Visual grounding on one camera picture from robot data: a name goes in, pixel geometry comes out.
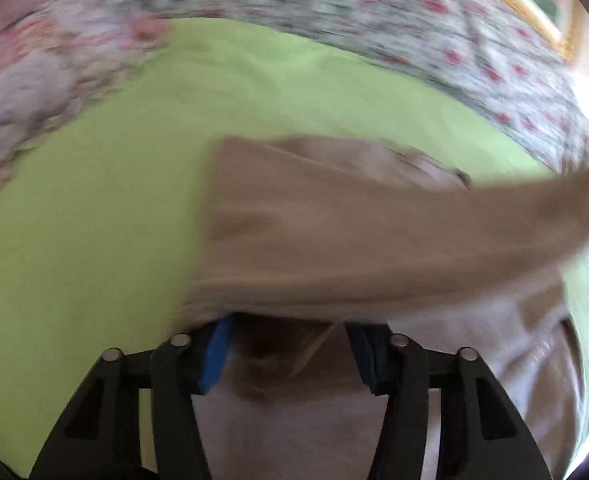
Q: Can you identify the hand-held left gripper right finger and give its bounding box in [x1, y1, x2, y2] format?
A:
[345, 322, 555, 480]

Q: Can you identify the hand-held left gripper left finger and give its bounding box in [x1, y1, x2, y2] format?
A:
[28, 312, 235, 480]

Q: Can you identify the beige knit sweater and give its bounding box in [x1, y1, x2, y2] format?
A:
[177, 132, 589, 480]

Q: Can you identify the light green bed sheet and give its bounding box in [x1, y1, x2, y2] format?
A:
[0, 17, 589, 478]

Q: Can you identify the pastel floral ruffled pillow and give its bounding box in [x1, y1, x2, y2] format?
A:
[0, 10, 170, 206]

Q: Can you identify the red floral white quilt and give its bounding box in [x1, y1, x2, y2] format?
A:
[39, 0, 589, 176]

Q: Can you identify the gold framed picture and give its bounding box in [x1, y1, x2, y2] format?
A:
[455, 0, 583, 61]

